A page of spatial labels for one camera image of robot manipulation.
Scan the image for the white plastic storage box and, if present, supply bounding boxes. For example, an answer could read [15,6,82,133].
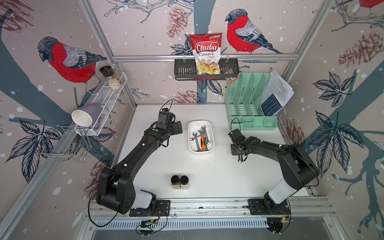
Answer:
[188,120,215,155]

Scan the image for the dark blue notebook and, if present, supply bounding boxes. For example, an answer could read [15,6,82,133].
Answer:
[261,94,283,116]

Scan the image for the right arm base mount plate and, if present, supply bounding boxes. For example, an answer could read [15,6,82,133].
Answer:
[247,199,291,216]

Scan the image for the white spice jar black lid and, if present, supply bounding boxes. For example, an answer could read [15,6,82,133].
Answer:
[180,176,190,190]

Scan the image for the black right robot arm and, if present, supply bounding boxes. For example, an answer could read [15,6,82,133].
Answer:
[229,129,320,213]

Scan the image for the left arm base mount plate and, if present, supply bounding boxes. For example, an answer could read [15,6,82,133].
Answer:
[129,200,171,217]

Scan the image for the white wire wall shelf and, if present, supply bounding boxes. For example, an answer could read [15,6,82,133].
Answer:
[85,73,128,136]

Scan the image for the spice jar on shelf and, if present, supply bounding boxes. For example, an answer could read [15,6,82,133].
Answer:
[100,66,121,91]

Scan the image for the green plastic file organizer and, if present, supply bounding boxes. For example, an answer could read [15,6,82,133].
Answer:
[225,73,277,131]

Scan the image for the orange handled adjustable wrench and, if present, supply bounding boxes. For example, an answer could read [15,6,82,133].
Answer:
[199,129,208,152]

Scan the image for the white paper documents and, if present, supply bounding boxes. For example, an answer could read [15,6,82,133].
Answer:
[262,70,294,107]

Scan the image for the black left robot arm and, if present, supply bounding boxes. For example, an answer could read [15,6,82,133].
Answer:
[96,108,183,214]

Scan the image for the wire cup holder rack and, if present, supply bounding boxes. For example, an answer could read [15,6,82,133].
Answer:
[35,125,92,163]

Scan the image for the brown spice jar black lid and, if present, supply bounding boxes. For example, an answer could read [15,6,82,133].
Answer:
[171,175,181,189]

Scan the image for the long silver combination wrench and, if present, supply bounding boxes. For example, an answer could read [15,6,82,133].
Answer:
[193,132,202,152]

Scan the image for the purple white cup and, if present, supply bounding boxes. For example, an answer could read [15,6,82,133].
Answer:
[71,104,103,127]

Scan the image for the aluminium rail crossbar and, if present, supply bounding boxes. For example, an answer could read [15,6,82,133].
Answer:
[112,53,300,63]

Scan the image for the red Chuba chips bag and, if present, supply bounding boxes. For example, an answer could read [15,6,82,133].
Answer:
[189,33,222,75]

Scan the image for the black wire hanging basket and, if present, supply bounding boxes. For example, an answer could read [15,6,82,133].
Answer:
[174,57,240,81]

